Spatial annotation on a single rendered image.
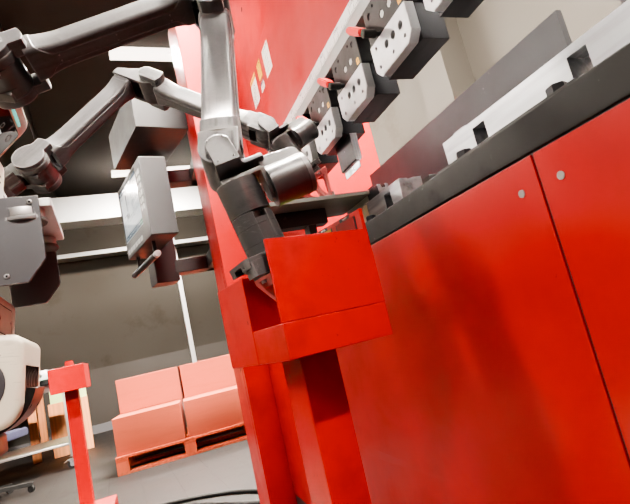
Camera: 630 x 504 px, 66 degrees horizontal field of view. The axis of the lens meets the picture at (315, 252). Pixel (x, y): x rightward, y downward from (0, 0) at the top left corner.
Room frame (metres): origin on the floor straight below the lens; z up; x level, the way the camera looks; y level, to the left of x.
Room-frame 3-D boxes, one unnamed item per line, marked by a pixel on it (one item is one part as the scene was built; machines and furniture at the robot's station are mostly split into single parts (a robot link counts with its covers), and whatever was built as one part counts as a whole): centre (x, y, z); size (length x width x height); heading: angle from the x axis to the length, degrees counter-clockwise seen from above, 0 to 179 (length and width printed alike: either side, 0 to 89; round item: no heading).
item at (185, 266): (2.38, 0.57, 1.18); 0.40 x 0.24 x 0.07; 21
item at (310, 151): (1.48, -0.07, 1.26); 0.15 x 0.09 x 0.17; 21
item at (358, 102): (1.10, -0.21, 1.26); 0.15 x 0.09 x 0.17; 21
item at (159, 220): (2.20, 0.74, 1.42); 0.45 x 0.12 x 0.36; 35
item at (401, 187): (1.22, -0.17, 0.92); 0.39 x 0.06 x 0.10; 21
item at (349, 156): (1.27, -0.15, 1.13); 0.10 x 0.02 x 0.10; 21
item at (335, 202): (1.22, -0.01, 1.00); 0.26 x 0.18 x 0.01; 111
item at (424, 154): (1.67, -0.54, 1.12); 1.13 x 0.02 x 0.44; 21
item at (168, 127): (2.29, 0.70, 1.52); 0.51 x 0.25 x 0.85; 35
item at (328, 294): (0.71, 0.04, 0.75); 0.20 x 0.16 x 0.18; 32
